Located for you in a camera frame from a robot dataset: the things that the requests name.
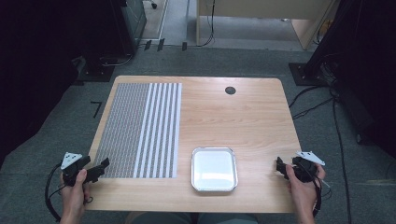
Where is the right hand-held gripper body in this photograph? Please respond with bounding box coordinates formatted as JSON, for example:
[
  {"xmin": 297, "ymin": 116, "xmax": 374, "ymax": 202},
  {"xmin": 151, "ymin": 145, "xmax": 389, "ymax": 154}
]
[{"xmin": 290, "ymin": 150, "xmax": 327, "ymax": 184}]

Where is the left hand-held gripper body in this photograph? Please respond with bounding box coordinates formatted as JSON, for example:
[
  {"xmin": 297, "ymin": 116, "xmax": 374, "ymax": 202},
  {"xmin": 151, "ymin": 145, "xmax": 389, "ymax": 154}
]
[{"xmin": 60, "ymin": 151, "xmax": 92, "ymax": 188}]

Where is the white enamel tray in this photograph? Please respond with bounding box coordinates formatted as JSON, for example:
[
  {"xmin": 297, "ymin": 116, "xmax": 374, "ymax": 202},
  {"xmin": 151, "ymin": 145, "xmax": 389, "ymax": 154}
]
[{"xmin": 191, "ymin": 147, "xmax": 239, "ymax": 193}]

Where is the person's right hand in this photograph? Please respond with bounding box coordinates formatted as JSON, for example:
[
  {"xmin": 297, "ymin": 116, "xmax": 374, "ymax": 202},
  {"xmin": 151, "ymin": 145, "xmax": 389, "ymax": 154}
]
[{"xmin": 284, "ymin": 163, "xmax": 327, "ymax": 214}]

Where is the person's left hand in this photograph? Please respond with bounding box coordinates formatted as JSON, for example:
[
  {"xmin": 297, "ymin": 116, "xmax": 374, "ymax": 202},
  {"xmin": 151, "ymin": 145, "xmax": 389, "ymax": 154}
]
[{"xmin": 59, "ymin": 168, "xmax": 92, "ymax": 217}]

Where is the striped woven placemat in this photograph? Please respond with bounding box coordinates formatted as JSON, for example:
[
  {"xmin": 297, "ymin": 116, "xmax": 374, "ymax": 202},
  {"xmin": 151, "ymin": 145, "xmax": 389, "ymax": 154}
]
[{"xmin": 92, "ymin": 82, "xmax": 183, "ymax": 179}]

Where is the black stand base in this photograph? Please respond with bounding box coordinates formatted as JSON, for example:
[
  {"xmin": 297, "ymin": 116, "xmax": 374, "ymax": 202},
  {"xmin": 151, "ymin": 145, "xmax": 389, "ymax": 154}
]
[
  {"xmin": 288, "ymin": 62, "xmax": 330, "ymax": 87},
  {"xmin": 76, "ymin": 55, "xmax": 116, "ymax": 83}
]

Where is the dark curtain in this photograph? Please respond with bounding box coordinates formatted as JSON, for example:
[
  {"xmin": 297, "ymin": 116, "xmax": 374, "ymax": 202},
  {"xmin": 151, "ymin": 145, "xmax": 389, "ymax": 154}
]
[
  {"xmin": 0, "ymin": 0, "xmax": 138, "ymax": 169},
  {"xmin": 306, "ymin": 0, "xmax": 396, "ymax": 160}
]

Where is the dark cabinet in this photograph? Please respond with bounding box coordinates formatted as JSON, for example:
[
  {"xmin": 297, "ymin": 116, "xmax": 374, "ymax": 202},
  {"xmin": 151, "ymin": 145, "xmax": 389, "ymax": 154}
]
[{"xmin": 120, "ymin": 0, "xmax": 148, "ymax": 55}]

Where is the light wooden desk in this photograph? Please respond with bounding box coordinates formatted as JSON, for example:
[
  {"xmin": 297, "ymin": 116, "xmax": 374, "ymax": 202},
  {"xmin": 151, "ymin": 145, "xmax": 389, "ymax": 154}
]
[{"xmin": 195, "ymin": 0, "xmax": 339, "ymax": 51}]

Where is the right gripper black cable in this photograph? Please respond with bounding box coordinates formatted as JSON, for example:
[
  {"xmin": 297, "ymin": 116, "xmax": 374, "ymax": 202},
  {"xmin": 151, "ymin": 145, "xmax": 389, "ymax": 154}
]
[{"xmin": 311, "ymin": 172, "xmax": 332, "ymax": 218}]

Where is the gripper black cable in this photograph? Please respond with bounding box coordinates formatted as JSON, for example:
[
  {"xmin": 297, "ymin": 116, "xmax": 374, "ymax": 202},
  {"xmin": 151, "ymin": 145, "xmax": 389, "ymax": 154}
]
[
  {"xmin": 44, "ymin": 161, "xmax": 67, "ymax": 222},
  {"xmin": 311, "ymin": 172, "xmax": 332, "ymax": 218}
]

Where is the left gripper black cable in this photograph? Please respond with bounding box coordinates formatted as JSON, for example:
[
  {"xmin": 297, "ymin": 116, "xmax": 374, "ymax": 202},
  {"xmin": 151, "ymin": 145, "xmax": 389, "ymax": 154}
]
[{"xmin": 44, "ymin": 161, "xmax": 67, "ymax": 222}]

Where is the long black floor cable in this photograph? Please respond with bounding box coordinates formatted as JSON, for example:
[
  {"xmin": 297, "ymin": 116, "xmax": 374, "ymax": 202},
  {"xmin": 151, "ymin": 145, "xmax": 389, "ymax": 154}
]
[{"xmin": 331, "ymin": 92, "xmax": 353, "ymax": 224}]

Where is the black hanging cable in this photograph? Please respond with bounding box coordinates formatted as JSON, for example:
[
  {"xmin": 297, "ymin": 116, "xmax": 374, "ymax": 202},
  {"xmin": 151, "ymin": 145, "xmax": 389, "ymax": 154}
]
[{"xmin": 199, "ymin": 0, "xmax": 217, "ymax": 49}]

